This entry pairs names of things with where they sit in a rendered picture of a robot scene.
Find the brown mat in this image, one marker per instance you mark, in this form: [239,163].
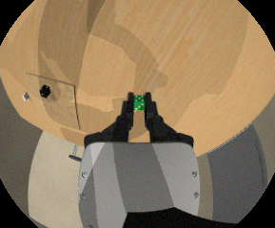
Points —
[60,105]

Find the green die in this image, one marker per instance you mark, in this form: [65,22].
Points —
[139,102]

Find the black die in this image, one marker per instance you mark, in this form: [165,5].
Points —
[44,91]

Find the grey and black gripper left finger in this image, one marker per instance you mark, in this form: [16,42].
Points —
[117,131]

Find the white die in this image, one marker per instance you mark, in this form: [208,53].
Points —
[25,96]

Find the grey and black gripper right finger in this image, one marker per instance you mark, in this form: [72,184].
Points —
[161,131]

